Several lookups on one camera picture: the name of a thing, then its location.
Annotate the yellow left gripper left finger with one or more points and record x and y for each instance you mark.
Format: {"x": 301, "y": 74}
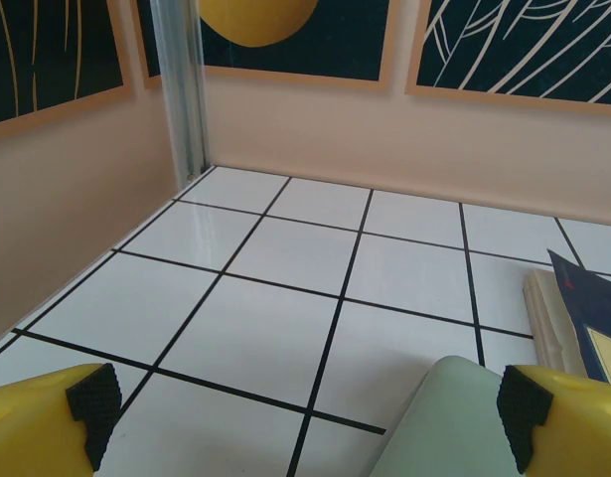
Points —
{"x": 32, "y": 427}

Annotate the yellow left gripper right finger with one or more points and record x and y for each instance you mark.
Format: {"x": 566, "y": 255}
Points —
{"x": 573, "y": 427}

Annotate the cream coloured book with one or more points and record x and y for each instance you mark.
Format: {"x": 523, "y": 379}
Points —
{"x": 548, "y": 323}

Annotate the navy blue notebook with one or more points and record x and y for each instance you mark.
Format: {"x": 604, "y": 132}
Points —
{"x": 593, "y": 308}

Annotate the mint green hard case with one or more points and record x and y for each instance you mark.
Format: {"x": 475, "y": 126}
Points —
{"x": 434, "y": 422}

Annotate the dark panel with leaf outlines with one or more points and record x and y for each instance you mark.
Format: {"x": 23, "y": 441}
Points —
{"x": 523, "y": 45}

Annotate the dark panel with gold oval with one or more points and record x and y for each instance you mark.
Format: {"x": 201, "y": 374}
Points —
{"x": 335, "y": 40}

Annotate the aluminium corner post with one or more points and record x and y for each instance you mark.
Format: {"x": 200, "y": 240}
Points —
{"x": 181, "y": 99}

